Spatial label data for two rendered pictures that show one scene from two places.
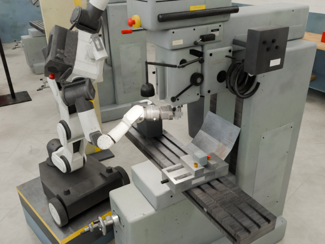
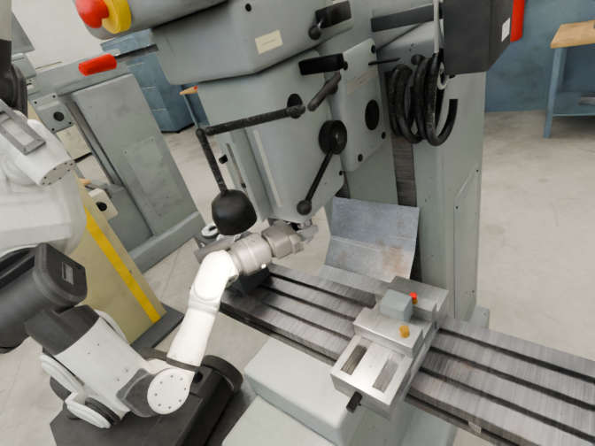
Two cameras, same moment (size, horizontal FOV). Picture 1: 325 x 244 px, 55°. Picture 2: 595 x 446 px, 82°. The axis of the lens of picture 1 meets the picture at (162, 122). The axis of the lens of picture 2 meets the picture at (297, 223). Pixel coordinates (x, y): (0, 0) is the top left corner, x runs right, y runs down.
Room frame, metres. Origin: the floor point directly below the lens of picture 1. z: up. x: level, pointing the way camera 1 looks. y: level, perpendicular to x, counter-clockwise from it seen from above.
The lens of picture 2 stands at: (0.92, 0.11, 1.70)
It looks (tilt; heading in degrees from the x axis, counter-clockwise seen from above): 32 degrees down; 345
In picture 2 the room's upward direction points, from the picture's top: 17 degrees counter-clockwise
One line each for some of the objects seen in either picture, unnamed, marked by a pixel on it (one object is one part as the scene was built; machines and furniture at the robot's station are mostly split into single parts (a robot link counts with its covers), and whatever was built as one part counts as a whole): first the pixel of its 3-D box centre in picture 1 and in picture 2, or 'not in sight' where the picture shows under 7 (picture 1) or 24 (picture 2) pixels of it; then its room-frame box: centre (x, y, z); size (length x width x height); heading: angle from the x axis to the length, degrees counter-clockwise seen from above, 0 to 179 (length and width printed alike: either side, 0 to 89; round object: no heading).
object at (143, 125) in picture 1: (148, 117); (231, 254); (1.98, 0.10, 1.03); 0.22 x 0.12 x 0.20; 23
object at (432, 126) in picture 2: (238, 76); (411, 101); (1.59, -0.42, 1.45); 0.18 x 0.16 x 0.21; 120
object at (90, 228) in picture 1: (96, 224); not in sight; (1.48, 0.44, 0.51); 0.22 x 0.06 x 0.06; 120
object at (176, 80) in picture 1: (177, 72); (277, 139); (1.63, -0.09, 1.47); 0.21 x 0.19 x 0.32; 30
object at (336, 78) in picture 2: (189, 62); (326, 90); (1.43, -0.13, 1.58); 0.17 x 0.01 x 0.01; 137
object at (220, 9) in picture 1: (200, 13); not in sight; (1.52, -0.19, 1.79); 0.45 x 0.04 x 0.04; 120
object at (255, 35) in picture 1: (266, 49); (483, 1); (1.49, -0.51, 1.62); 0.20 x 0.09 x 0.21; 120
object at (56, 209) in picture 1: (57, 211); not in sight; (1.62, 0.73, 0.50); 0.20 x 0.05 x 0.20; 43
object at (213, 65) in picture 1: (205, 66); (323, 108); (1.72, -0.26, 1.47); 0.24 x 0.19 x 0.26; 30
